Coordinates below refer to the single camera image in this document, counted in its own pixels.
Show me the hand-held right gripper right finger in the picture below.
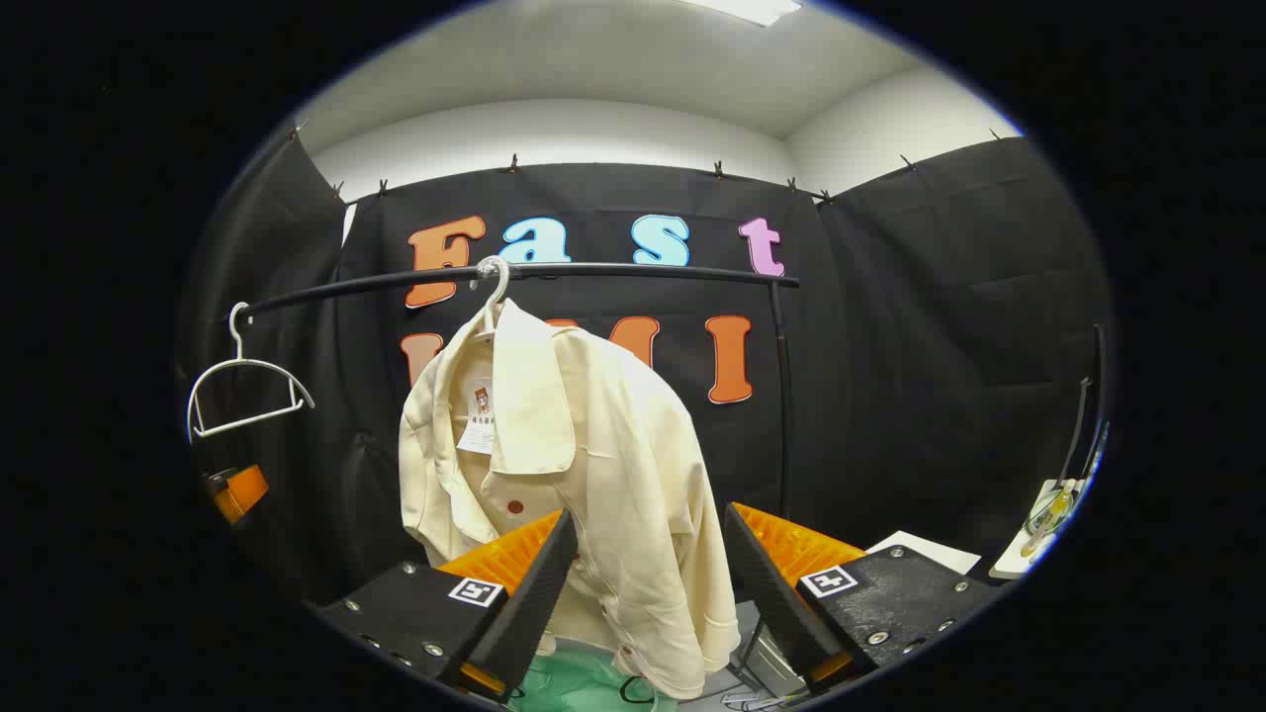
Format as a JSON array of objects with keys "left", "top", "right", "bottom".
[{"left": 724, "top": 501, "right": 1000, "bottom": 695}]

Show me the grey metal box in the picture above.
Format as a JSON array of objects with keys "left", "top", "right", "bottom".
[{"left": 737, "top": 603, "right": 808, "bottom": 697}]

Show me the white board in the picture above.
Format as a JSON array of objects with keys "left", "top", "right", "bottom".
[{"left": 989, "top": 479, "right": 1089, "bottom": 580}]

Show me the ceiling light panel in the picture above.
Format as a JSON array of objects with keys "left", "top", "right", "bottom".
[{"left": 682, "top": 0, "right": 802, "bottom": 28}]

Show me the white plastic hanger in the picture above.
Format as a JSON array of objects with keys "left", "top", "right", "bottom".
[
  {"left": 471, "top": 255, "right": 513, "bottom": 342},
  {"left": 186, "top": 302, "right": 317, "bottom": 446}
]

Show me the white paper sheet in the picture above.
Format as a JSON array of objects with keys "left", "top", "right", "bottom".
[{"left": 865, "top": 531, "right": 982, "bottom": 577}]

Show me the cream button shirt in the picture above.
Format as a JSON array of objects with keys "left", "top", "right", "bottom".
[{"left": 398, "top": 297, "right": 741, "bottom": 701}]

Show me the row of small cloth clips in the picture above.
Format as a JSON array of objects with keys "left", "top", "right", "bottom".
[{"left": 287, "top": 119, "right": 1005, "bottom": 204}]

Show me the green laundry hamper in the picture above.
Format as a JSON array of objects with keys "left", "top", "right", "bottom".
[{"left": 509, "top": 641, "right": 679, "bottom": 712}]

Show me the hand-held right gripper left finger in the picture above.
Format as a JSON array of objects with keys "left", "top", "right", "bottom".
[{"left": 315, "top": 507, "right": 580, "bottom": 705}]

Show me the black clothes rail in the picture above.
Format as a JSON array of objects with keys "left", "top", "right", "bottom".
[{"left": 242, "top": 261, "right": 802, "bottom": 520}]

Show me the black backdrop cloth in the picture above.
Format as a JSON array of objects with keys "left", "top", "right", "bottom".
[{"left": 176, "top": 127, "right": 1114, "bottom": 606}]

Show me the thin black stand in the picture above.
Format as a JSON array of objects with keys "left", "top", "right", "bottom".
[{"left": 1060, "top": 324, "right": 1109, "bottom": 486}]

